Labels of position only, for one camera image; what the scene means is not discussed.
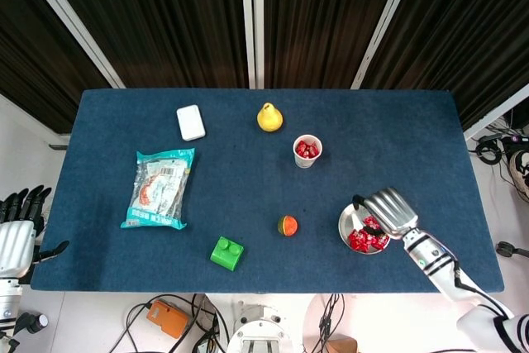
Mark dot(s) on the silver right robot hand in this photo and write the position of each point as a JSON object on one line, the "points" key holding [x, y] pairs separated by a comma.
{"points": [[392, 212]]}

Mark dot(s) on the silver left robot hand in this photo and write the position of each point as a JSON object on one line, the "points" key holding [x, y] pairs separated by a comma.
{"points": [[14, 245]]}

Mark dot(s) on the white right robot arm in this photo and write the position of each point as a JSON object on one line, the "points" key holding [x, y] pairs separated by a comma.
{"points": [[442, 270]]}

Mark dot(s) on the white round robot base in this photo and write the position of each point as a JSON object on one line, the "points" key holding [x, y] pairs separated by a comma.
{"points": [[258, 332]]}

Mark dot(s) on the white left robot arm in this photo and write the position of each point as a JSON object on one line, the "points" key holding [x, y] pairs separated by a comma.
{"points": [[6, 301]]}

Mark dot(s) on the silver metal plate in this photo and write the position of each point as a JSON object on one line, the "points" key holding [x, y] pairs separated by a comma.
{"points": [[347, 225]]}

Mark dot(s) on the white paper cup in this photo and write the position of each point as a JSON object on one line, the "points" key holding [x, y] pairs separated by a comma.
{"points": [[303, 163]]}

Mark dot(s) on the black knob clamp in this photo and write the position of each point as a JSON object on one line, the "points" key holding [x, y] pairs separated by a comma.
{"points": [[39, 322]]}

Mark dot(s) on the black white shoe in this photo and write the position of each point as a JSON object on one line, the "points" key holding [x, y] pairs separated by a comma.
{"points": [[518, 171]]}

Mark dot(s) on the brown wooden object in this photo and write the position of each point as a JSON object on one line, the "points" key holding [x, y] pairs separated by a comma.
{"points": [[343, 345]]}

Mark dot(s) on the blue table cloth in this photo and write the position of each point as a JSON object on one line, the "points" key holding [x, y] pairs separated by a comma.
{"points": [[248, 196]]}

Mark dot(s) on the yellow toy pear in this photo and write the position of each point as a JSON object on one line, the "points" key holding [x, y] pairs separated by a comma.
{"points": [[269, 119]]}

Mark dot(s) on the teal clear snack bag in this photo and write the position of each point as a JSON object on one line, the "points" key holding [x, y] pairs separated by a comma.
{"points": [[159, 187]]}

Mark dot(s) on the orange floor device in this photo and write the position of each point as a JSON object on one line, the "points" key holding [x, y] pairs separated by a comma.
{"points": [[167, 318]]}

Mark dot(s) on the green toy building block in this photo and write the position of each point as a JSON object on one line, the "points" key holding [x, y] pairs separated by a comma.
{"points": [[226, 254]]}

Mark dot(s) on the dark pleated curtain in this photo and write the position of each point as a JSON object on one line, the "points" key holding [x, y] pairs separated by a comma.
{"points": [[463, 30], [165, 18], [322, 18], [25, 59]]}

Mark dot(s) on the white rectangular box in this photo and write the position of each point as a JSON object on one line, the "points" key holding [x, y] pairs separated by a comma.
{"points": [[191, 122]]}

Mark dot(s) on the white frame post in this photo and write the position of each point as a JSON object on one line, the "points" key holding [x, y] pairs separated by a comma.
{"points": [[386, 22], [70, 22], [247, 18], [258, 18], [496, 111]]}

